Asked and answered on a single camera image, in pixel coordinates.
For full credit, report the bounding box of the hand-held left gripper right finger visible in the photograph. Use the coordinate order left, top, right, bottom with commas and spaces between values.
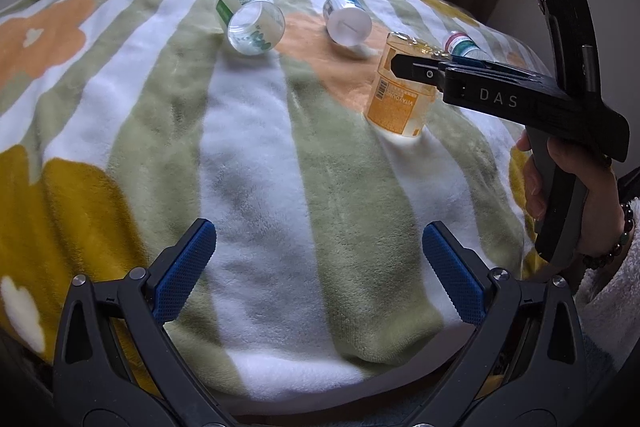
400, 221, 589, 427

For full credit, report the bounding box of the person's right hand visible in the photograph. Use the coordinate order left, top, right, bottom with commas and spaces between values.
516, 129, 626, 259

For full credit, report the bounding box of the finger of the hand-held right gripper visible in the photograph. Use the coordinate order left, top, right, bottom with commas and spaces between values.
389, 52, 448, 94
446, 55, 507, 70

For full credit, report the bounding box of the person's right forearm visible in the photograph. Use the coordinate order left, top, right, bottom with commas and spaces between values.
574, 196, 640, 360

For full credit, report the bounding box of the red green label clear cup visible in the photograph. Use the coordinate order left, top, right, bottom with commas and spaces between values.
442, 31, 489, 60

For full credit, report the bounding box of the orange label clear cup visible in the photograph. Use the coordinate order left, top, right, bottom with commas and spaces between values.
363, 32, 444, 140

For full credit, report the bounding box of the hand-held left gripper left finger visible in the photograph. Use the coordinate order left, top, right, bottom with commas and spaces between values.
52, 218, 242, 427

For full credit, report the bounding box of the beaded bracelet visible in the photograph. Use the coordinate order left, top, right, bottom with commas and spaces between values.
581, 202, 637, 271

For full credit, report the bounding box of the blue label clear cup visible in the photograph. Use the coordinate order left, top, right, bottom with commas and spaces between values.
322, 0, 374, 48

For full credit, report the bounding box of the floral striped fleece blanket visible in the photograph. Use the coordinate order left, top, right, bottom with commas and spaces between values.
0, 0, 557, 404

